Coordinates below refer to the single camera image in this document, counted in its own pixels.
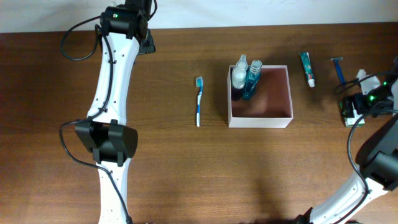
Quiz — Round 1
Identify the green white soap box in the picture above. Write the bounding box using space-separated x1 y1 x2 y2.
339 100 361 128

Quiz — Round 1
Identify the blue white toothbrush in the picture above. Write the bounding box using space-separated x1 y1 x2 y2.
195 77 203 127

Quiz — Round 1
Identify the green toothpaste tube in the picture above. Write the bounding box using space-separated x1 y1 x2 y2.
299 52 315 88

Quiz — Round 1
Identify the clear spray bottle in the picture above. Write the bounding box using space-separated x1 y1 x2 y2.
231 54 248 101

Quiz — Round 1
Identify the blue mouthwash bottle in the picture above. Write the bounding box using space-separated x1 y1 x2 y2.
243 60 262 100

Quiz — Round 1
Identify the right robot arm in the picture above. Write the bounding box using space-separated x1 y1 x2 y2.
293 58 397 224

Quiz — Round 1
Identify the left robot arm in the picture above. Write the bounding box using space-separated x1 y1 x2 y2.
75 0 157 223

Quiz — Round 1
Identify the blue disposable razor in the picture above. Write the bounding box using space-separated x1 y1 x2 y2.
330 57 346 85

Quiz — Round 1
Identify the pink cardboard box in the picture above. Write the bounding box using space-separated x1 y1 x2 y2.
227 65 294 129

